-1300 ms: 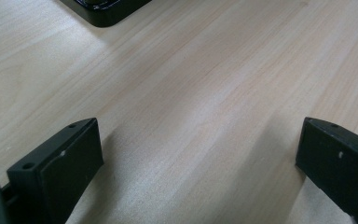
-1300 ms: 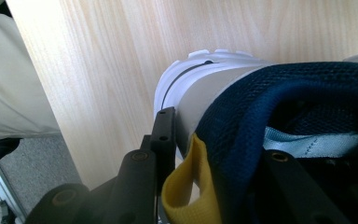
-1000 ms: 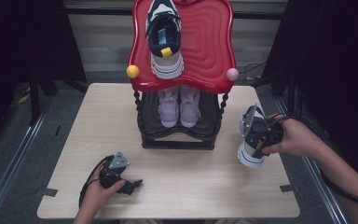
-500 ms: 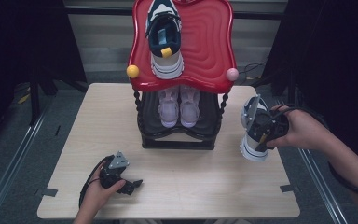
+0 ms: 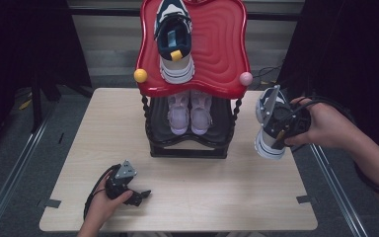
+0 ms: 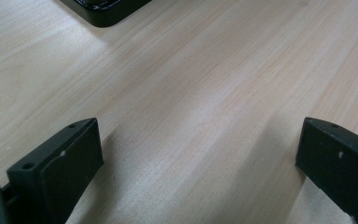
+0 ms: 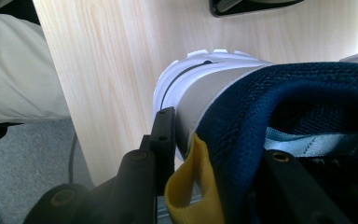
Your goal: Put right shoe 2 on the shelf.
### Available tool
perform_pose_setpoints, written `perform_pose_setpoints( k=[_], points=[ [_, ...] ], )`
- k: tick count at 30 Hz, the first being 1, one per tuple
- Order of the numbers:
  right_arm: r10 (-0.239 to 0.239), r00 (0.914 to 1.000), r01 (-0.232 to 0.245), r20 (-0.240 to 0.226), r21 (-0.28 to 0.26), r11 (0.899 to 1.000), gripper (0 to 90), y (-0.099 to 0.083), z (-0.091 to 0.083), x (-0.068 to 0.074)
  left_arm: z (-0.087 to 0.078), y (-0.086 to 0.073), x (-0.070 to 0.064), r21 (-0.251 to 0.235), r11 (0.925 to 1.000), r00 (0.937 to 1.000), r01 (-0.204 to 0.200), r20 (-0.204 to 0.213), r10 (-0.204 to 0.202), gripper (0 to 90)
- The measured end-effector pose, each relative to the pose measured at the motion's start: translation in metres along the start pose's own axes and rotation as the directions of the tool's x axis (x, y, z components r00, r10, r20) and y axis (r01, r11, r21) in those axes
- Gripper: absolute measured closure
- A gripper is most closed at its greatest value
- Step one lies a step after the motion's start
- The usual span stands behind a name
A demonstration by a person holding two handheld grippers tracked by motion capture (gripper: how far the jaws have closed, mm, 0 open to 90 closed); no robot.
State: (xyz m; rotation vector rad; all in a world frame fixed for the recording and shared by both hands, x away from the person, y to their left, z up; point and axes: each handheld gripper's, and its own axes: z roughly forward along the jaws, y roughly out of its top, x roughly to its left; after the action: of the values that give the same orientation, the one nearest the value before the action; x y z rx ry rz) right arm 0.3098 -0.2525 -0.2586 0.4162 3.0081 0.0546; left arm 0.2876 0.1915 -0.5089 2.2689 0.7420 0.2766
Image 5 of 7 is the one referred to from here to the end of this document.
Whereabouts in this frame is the black curtain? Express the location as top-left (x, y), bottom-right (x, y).
top-left (0, 0), bottom-right (94, 159)
top-left (276, 0), bottom-right (379, 200)

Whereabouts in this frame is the yellow tape strip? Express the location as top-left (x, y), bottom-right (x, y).
top-left (17, 98), bottom-right (35, 112)

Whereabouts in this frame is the right hand-held gripper cable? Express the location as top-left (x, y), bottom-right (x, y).
top-left (288, 94), bottom-right (379, 204)

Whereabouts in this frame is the thin black floor cable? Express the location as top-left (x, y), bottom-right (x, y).
top-left (252, 63), bottom-right (283, 81)

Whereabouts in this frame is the black horizontal bar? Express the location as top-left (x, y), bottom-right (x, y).
top-left (68, 7), bottom-right (306, 22)

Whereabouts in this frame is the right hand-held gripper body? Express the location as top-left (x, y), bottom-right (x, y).
top-left (263, 84), bottom-right (312, 146)

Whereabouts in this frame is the person's left hand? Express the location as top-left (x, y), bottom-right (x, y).
top-left (83, 172), bottom-right (134, 230)

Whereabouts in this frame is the metal floor rail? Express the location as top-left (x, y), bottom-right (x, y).
top-left (0, 107), bottom-right (57, 237)
top-left (290, 104), bottom-right (370, 237)

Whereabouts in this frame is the hand-held gripper cable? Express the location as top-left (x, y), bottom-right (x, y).
top-left (288, 94), bottom-right (379, 204)
top-left (82, 163), bottom-right (121, 220)

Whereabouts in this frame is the person's right hand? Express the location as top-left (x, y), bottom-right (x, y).
top-left (283, 96), bottom-right (360, 151)

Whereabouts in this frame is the purple jelly sandal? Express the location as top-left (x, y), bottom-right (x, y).
top-left (166, 91), bottom-right (191, 136)
top-left (189, 90), bottom-right (214, 136)

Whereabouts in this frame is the navy white sneaker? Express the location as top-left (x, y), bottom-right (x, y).
top-left (254, 84), bottom-right (292, 162)
top-left (153, 0), bottom-right (196, 85)

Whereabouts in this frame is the red and black shoe rack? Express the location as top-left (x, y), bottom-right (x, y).
top-left (133, 0), bottom-right (255, 160)

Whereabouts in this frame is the grey tape piece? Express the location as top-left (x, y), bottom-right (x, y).
top-left (295, 195), bottom-right (319, 205)
top-left (37, 197), bottom-right (62, 209)

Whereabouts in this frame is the left hand-held gripper cable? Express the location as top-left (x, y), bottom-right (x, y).
top-left (82, 163), bottom-right (121, 220)

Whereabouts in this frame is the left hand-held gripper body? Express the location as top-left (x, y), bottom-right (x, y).
top-left (104, 159), bottom-right (138, 203)

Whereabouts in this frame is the black metal stand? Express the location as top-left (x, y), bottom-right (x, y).
top-left (30, 73), bottom-right (44, 133)

